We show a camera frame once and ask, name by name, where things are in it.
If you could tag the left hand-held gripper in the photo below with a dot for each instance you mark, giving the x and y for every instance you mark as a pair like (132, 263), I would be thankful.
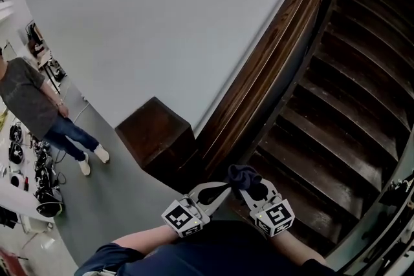
(191, 215)

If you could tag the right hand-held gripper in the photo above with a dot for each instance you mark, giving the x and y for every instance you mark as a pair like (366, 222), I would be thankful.
(275, 216)

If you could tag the dark navy cloth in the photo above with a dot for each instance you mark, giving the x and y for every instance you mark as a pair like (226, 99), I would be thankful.
(242, 177)

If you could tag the dark wooden handrail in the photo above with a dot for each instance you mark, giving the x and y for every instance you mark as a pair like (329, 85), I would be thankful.
(275, 42)

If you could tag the person's left forearm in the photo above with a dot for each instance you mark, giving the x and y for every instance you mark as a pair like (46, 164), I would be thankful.
(145, 237)

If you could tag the person's right forearm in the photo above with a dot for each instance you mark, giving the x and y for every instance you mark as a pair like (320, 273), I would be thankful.
(297, 247)

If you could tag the person's dark navy shirt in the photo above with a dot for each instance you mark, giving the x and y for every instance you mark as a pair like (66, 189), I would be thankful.
(210, 255)

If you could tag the grey curved stair railing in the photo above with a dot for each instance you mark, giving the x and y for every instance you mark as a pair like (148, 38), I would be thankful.
(372, 223)

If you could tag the dark wooden staircase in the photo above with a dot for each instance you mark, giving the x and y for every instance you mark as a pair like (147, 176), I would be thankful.
(349, 100)

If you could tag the black helmet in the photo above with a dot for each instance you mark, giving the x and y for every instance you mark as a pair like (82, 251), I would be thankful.
(49, 206)

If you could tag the pile of black equipment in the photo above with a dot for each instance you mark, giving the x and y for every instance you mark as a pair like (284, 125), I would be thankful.
(45, 171)

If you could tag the white table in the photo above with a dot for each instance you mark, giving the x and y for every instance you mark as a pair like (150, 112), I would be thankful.
(16, 194)

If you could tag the black round headset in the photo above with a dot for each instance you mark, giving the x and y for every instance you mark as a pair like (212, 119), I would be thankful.
(15, 152)
(15, 133)

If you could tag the cluttered work table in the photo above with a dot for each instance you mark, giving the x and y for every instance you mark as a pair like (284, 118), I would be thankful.
(45, 58)

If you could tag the dark wooden newel post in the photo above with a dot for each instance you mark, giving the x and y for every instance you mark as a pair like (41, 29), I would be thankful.
(155, 132)

